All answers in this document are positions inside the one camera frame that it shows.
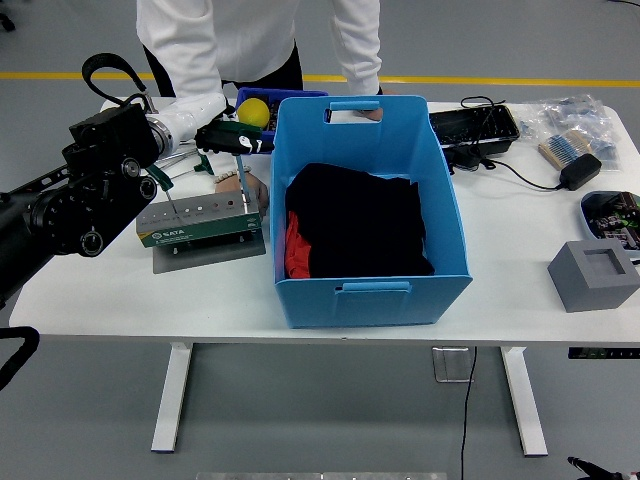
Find person's right hand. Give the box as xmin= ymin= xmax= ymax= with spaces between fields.
xmin=214 ymin=171 xmax=271 ymax=217

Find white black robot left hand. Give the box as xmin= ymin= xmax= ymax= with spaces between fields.
xmin=167 ymin=92 xmax=277 ymax=156

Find red cloth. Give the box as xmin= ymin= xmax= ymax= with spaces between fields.
xmin=284 ymin=209 xmax=314 ymax=280

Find light blue shallow tray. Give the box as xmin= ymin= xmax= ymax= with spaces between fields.
xmin=579 ymin=189 xmax=640 ymax=254

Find white table leg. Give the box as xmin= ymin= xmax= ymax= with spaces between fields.
xmin=499 ymin=345 xmax=549 ymax=457
xmin=150 ymin=342 xmax=195 ymax=455

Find taped resistor strip bundle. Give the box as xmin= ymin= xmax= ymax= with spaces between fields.
xmin=537 ymin=128 xmax=596 ymax=171

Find clear bags of blue resistors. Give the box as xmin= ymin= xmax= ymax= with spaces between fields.
xmin=519 ymin=93 xmax=624 ymax=174

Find white bead bracelet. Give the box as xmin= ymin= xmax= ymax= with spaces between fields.
xmin=213 ymin=164 xmax=253 ymax=185

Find green silver SATA tool stand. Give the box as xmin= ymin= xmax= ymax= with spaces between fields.
xmin=135 ymin=187 xmax=267 ymax=275

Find black table control panel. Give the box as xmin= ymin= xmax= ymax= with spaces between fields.
xmin=567 ymin=346 xmax=640 ymax=360

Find black device with thin cable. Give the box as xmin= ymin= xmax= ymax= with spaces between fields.
xmin=443 ymin=94 xmax=509 ymax=175

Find black rectangular tray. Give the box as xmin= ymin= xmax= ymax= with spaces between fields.
xmin=428 ymin=103 xmax=522 ymax=151

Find small dark blue bin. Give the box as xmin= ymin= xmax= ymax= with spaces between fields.
xmin=233 ymin=86 xmax=330 ymax=157

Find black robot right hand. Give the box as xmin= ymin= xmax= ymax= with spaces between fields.
xmin=567 ymin=455 xmax=640 ymax=480

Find metal floor plate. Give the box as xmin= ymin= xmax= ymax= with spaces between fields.
xmin=431 ymin=346 xmax=476 ymax=384

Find yellow ball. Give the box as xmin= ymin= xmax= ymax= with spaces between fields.
xmin=236 ymin=97 xmax=272 ymax=129

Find black power adapter with cord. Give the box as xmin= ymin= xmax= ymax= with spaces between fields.
xmin=487 ymin=152 xmax=604 ymax=192

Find grey block with square recess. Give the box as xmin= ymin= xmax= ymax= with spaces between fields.
xmin=546 ymin=238 xmax=640 ymax=314

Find black hanging cable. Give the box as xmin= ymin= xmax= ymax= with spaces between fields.
xmin=458 ymin=346 xmax=479 ymax=480

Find mixed electronic parts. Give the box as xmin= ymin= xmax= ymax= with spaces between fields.
xmin=587 ymin=192 xmax=640 ymax=251

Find large green T-handle hex key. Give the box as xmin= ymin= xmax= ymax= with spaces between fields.
xmin=202 ymin=119 xmax=266 ymax=205

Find large light blue folding box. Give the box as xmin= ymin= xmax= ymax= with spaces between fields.
xmin=269 ymin=94 xmax=474 ymax=330

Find black cloth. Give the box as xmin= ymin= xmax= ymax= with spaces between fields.
xmin=284 ymin=162 xmax=436 ymax=280

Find person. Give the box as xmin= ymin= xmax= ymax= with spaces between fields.
xmin=135 ymin=0 xmax=399 ymax=217

